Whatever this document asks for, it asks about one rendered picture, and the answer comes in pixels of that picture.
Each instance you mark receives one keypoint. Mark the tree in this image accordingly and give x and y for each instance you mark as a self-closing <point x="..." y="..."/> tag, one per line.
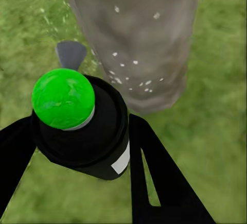
<point x="160" y="46"/>

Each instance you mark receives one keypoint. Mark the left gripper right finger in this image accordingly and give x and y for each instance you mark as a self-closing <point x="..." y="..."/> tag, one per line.
<point x="179" y="202"/>

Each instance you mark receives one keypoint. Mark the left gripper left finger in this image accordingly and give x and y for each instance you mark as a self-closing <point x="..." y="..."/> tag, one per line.
<point x="16" y="150"/>

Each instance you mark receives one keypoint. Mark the pesticide atomizer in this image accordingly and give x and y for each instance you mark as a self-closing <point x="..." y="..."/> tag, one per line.
<point x="79" y="121"/>

